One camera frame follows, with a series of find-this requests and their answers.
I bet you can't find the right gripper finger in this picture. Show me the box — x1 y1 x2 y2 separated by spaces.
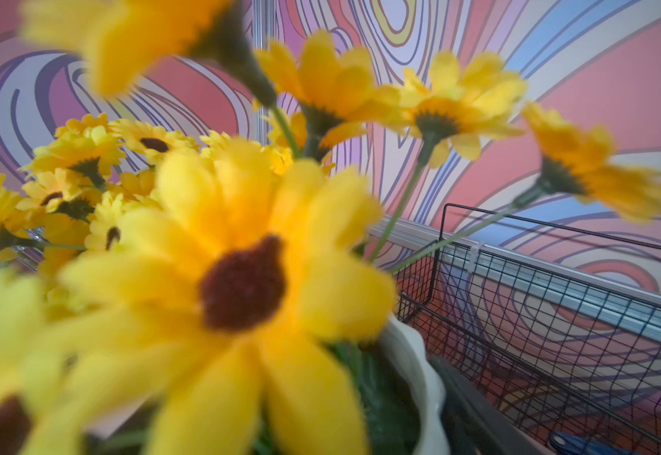
429 356 547 454

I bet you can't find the black wire basket back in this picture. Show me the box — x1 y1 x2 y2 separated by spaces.
397 204 661 454

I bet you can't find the shelf sunflower pot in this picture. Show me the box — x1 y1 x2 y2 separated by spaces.
0 114 199 286
0 1 661 454

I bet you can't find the blue object in back basket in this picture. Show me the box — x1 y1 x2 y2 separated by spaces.
548 431 633 455

